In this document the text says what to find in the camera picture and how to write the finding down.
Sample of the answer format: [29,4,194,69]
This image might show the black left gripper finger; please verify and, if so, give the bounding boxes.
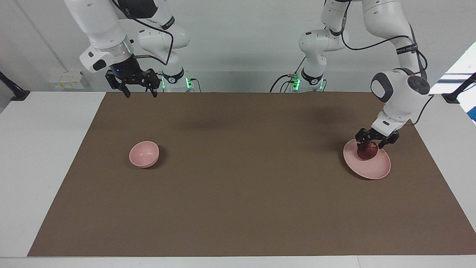
[379,131,400,149]
[355,128,370,149]

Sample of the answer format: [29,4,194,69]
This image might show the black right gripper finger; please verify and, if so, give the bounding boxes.
[105,71,131,98]
[143,69,161,98]

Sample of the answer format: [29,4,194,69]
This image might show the red apple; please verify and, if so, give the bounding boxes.
[357,141,379,161]

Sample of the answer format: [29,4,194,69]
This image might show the pink plate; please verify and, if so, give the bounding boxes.
[343,138,392,180]

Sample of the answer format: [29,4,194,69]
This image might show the pink bowl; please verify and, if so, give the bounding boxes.
[129,141,160,169]

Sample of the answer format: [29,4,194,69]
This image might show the black clamp stand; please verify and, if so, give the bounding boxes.
[0,71,31,102]
[442,73,476,104]

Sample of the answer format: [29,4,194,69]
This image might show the brown table mat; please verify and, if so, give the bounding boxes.
[27,92,476,257]

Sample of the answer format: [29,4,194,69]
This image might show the black right arm gripper cable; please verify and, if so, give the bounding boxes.
[111,0,174,67]

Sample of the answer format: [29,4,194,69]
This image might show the black arm gripper cable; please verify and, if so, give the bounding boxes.
[111,0,174,67]
[340,0,435,125]

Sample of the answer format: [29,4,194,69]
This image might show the white wall socket box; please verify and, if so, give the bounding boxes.
[48,71,85,90]

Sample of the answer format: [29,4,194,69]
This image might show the black left arm gripper cable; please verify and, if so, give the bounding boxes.
[340,0,435,125]

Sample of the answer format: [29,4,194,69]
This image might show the black left base cables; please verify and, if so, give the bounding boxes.
[270,74,300,93]

